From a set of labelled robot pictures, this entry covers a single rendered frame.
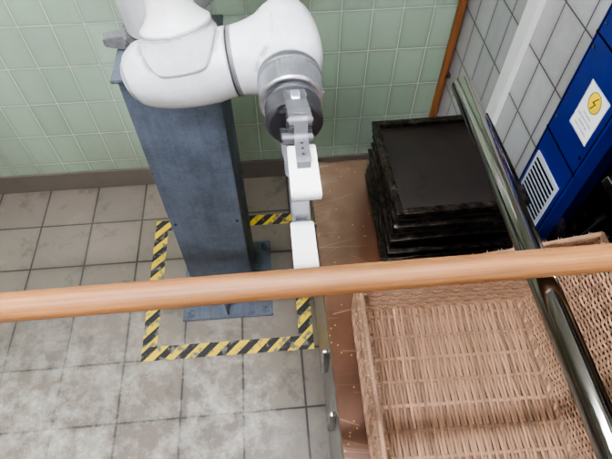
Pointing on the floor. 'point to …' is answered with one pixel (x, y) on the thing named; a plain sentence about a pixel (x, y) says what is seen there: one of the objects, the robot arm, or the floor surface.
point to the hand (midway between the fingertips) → (306, 229)
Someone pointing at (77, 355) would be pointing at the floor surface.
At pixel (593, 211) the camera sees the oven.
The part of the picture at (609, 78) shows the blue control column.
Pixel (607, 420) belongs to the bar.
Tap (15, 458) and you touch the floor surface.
